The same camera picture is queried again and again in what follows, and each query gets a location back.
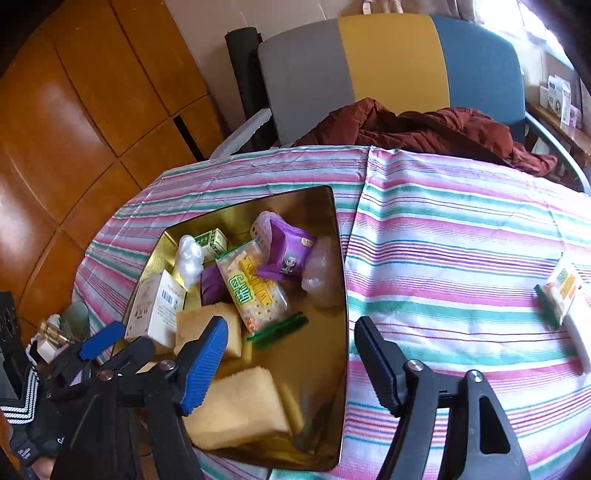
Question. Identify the grey yellow blue chair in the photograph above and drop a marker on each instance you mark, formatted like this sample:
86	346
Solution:
304	78

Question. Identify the yellow sponge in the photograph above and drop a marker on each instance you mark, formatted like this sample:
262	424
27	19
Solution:
194	323
240	406

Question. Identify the wooden wardrobe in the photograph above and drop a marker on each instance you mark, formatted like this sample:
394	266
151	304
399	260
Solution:
69	115

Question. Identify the glass jar gold lid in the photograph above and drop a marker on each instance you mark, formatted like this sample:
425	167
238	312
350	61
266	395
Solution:
51	332

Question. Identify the pink dotted packet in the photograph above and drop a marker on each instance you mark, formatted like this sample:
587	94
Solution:
264	224

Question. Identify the purple snack packet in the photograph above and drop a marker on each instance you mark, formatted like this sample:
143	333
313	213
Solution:
291	249
210	286

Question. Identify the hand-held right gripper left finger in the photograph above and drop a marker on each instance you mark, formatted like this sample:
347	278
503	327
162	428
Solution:
203	369

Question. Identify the black rolled mat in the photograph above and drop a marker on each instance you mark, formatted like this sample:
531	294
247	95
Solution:
244	69

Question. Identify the white carton box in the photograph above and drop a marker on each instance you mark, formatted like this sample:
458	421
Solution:
157	309

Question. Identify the wooden desk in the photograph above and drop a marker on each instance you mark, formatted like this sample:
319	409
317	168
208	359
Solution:
577	138

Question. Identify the person's left hand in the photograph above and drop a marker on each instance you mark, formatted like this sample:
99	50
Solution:
32	434

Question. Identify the small white carton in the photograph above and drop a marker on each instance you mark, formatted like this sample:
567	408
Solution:
46	350

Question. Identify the plastic white ball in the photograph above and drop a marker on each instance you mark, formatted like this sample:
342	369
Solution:
189	258

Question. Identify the green yellow cracker packet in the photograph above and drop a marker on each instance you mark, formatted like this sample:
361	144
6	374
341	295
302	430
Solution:
249	290
558	295

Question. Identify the red-brown jacket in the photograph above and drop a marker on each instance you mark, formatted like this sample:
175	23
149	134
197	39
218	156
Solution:
415	129

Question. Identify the rectangular tin box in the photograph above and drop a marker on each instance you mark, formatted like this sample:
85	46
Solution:
295	357

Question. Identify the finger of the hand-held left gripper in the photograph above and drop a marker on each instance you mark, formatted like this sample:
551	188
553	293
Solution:
136	353
99	344

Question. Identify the small green white box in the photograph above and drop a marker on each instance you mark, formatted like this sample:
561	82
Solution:
213	242

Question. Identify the green plastic clip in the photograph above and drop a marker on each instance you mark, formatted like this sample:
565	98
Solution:
277	328

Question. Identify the white carton dark label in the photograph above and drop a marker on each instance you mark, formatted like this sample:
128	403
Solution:
558	99

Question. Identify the small purple box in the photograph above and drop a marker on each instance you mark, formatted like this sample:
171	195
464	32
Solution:
575	117

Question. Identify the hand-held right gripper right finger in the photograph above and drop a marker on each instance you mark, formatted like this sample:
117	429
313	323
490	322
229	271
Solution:
383	369

